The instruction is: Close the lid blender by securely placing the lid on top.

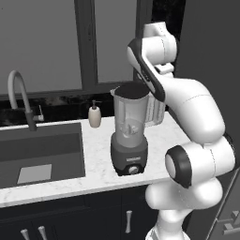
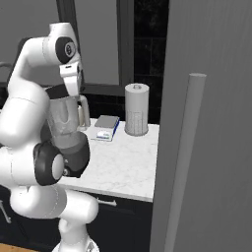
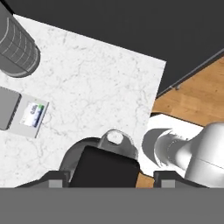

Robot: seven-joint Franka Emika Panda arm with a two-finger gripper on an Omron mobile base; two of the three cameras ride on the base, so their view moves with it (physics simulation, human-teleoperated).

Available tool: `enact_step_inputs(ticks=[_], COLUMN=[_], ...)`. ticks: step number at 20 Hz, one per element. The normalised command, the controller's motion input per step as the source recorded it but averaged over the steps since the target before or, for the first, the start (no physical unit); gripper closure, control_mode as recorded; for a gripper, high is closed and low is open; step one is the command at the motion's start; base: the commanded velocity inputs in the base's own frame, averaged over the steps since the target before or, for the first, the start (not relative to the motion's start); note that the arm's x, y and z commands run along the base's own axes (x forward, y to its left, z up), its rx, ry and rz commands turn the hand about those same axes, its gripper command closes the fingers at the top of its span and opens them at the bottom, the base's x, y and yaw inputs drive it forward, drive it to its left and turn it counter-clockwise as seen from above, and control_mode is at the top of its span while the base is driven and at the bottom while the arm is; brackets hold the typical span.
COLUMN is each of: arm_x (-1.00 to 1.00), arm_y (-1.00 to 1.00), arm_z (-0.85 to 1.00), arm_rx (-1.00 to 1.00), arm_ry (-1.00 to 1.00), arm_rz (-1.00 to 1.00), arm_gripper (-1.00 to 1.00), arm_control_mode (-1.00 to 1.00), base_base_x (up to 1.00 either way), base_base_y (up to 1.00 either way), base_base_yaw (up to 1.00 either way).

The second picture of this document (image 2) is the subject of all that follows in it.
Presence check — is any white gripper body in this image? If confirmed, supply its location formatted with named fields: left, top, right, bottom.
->
left=62, top=72, right=84, bottom=98

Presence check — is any clear blender with dark base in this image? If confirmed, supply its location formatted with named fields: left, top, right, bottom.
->
left=40, top=84, right=92, bottom=179

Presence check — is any dark framed window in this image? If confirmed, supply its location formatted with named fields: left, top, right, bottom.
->
left=55, top=0, right=136, bottom=97

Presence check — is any grey and blue kitchen scale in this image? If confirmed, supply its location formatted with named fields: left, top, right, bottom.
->
left=91, top=114, right=121, bottom=143

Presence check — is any white paper towel roll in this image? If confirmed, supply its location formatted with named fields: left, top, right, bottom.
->
left=124, top=83, right=151, bottom=137

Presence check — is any grey fridge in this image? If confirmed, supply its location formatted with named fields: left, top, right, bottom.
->
left=149, top=0, right=252, bottom=252

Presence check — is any dark cupboard run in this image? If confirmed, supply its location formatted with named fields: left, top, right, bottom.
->
left=0, top=185, right=154, bottom=252

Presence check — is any silver drawer handle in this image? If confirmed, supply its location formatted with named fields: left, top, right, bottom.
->
left=94, top=196, right=118, bottom=208

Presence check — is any grey fridge handle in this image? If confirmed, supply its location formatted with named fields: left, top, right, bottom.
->
left=163, top=72, right=208, bottom=252

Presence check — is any silver cupboard handle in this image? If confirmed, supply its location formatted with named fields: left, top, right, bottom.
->
left=0, top=200, right=13, bottom=224

